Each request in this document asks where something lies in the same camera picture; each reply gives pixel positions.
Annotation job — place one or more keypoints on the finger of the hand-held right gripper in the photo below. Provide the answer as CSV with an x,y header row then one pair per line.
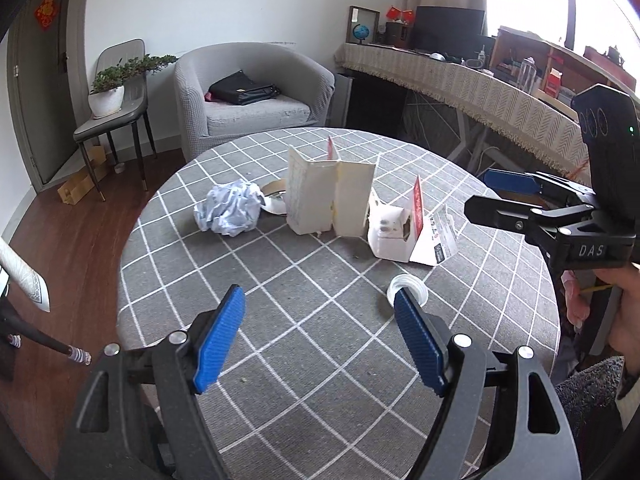
x,y
492,212
510,180

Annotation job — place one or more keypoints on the black-legged table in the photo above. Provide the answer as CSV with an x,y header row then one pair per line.
x,y
40,337

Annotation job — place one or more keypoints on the red door decoration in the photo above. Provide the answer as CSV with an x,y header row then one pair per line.
x,y
45,11

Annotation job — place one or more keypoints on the black bag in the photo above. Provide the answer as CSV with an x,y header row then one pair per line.
x,y
240,87

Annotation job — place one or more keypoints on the potted plant white pot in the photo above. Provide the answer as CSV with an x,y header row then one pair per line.
x,y
106,102

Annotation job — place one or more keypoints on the wooden desk shelf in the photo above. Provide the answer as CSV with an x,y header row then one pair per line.
x,y
565,60

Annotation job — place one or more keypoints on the picture frame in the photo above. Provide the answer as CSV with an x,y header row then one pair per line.
x,y
362,15

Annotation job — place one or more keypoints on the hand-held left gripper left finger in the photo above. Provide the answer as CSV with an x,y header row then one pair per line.
x,y
220,335

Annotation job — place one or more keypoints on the paper ball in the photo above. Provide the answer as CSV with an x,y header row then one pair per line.
x,y
230,207

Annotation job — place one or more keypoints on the small white box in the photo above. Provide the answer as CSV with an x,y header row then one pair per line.
x,y
395,240

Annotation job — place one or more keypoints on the brown tape roll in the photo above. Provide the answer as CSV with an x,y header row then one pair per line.
x,y
274,203

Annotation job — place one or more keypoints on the grey dining chair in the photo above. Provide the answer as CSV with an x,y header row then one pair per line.
x,y
122,57

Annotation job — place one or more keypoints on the person's right hand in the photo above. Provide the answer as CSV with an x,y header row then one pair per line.
x,y
629,320

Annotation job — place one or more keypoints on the white desk frame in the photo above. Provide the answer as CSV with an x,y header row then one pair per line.
x,y
475,140

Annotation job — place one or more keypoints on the round table grey checked cloth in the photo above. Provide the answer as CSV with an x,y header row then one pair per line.
x,y
325,300

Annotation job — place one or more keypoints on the tall white carton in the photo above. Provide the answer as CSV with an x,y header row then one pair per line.
x,y
310,190

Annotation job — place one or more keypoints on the small blue globe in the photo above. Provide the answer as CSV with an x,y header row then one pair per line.
x,y
360,32

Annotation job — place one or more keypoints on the side desk with beige cloth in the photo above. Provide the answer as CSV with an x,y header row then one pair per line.
x,y
475,95

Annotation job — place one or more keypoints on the grey armchair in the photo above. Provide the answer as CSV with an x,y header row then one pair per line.
x,y
200,90

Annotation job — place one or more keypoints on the grey fleece clothing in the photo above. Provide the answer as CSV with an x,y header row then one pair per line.
x,y
590,395

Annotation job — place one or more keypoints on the brown wooden speaker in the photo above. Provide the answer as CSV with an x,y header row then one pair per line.
x,y
396,34

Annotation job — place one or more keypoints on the small red flags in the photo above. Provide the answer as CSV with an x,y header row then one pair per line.
x,y
400,13

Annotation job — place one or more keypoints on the black monitor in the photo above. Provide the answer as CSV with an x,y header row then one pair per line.
x,y
447,30

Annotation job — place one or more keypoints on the cardboard box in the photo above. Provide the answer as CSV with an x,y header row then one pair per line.
x,y
77,187

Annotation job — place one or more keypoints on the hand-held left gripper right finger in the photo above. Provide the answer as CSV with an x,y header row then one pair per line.
x,y
417,340

